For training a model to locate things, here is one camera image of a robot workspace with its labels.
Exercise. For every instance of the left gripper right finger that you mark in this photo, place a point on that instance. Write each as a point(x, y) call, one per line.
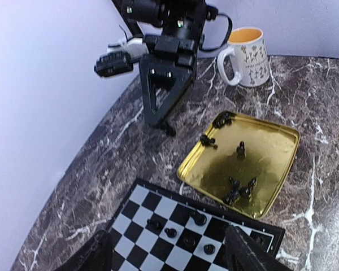
point(243, 253)

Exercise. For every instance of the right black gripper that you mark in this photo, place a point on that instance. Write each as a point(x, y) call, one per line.
point(166, 74)

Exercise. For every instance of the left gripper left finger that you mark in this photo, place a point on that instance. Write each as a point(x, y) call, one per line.
point(95, 254)

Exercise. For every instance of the black white chess board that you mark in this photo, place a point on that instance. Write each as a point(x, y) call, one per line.
point(152, 230)

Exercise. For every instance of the gold metal tray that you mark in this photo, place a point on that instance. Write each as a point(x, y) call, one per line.
point(249, 167)

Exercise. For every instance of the black chess piece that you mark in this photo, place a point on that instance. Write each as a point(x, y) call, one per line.
point(198, 218)

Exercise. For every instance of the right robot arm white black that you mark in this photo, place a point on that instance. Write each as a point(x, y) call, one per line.
point(182, 19)

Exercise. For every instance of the black king piece lying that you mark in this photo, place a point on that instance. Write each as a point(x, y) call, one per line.
point(222, 119)

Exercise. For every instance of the black rook piece lying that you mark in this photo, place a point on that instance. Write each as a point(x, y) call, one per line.
point(208, 142)

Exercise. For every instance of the yellow inside cactus mug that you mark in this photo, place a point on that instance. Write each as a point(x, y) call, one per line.
point(248, 56)

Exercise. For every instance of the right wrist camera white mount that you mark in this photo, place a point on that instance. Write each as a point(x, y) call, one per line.
point(120, 58)

